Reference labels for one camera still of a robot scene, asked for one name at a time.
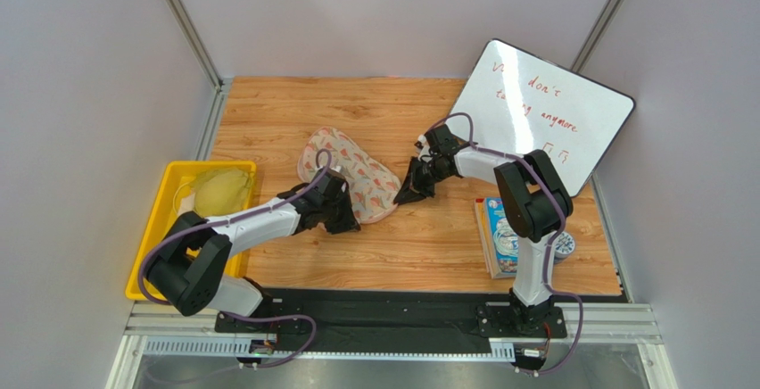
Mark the yellow plastic bin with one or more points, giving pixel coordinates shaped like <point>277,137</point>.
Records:
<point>177,183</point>

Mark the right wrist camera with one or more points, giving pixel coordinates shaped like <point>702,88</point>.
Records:
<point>423,148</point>

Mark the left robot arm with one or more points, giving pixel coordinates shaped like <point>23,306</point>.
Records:
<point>187,267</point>

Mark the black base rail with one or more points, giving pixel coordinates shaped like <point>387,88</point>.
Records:
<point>351,321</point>

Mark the yellow bra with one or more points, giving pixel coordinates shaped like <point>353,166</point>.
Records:
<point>214,193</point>

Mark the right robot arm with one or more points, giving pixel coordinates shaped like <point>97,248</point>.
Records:
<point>534,199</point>

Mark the blue illustrated book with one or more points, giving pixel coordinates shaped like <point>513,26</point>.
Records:
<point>498,239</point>

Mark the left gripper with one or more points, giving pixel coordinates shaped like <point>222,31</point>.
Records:
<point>349,222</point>

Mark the floral mesh laundry bag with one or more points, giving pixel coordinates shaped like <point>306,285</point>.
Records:
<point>373,186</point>

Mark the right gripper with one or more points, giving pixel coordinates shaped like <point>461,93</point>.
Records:
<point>423,174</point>

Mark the whiteboard with red writing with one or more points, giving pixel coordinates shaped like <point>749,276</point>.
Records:
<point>516,102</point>

